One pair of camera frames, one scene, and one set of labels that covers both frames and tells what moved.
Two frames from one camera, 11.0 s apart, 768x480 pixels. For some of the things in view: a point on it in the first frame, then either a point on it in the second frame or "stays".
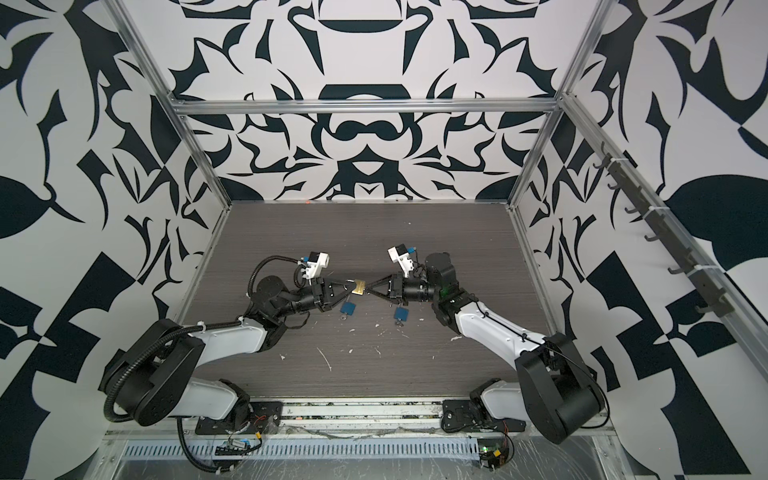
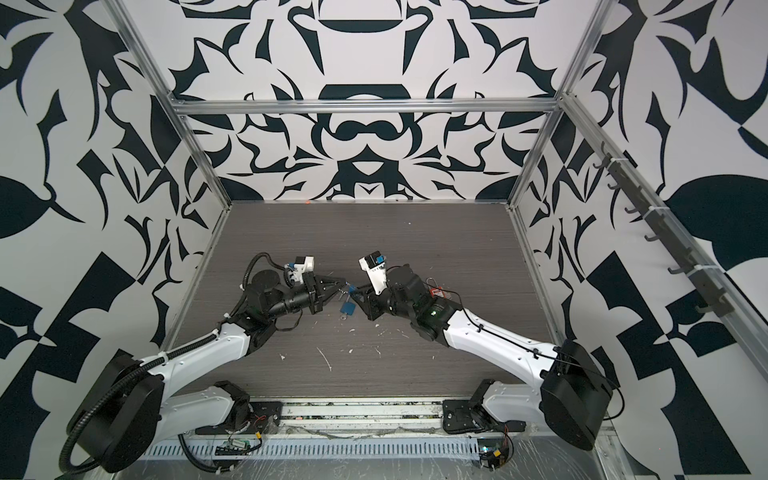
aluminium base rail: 376,418 stays
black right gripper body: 416,291 -> 379,305
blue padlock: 348,308 stays
